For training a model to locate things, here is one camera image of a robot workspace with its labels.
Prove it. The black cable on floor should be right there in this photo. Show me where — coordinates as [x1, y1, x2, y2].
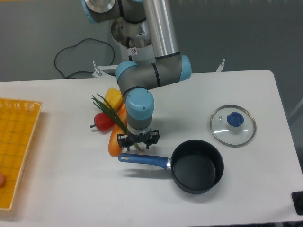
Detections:
[54, 38, 116, 79]

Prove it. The yellow bell pepper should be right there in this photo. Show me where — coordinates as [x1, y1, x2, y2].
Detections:
[103, 87, 123, 111]

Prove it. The red bell pepper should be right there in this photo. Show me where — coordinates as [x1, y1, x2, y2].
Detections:
[90, 112, 115, 131]

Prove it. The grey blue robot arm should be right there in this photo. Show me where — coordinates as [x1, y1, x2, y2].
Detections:
[82, 0, 192, 148]

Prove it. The black saucepan blue handle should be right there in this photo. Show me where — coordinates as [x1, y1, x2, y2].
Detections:
[118, 140, 224, 194]

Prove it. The black object table corner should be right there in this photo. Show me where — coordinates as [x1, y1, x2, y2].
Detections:
[291, 191, 303, 216]

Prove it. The yellow woven basket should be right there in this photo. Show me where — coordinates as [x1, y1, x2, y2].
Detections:
[0, 98, 43, 211]

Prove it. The green onion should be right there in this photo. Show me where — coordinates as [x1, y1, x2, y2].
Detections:
[91, 93, 145, 153]

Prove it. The glass pot lid blue knob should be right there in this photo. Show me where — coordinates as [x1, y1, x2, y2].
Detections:
[209, 105, 257, 148]

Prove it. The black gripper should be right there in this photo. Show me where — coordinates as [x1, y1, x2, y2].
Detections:
[117, 130, 160, 152]

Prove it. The orange baguette bread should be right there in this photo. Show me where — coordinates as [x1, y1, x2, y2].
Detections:
[108, 103, 127, 157]

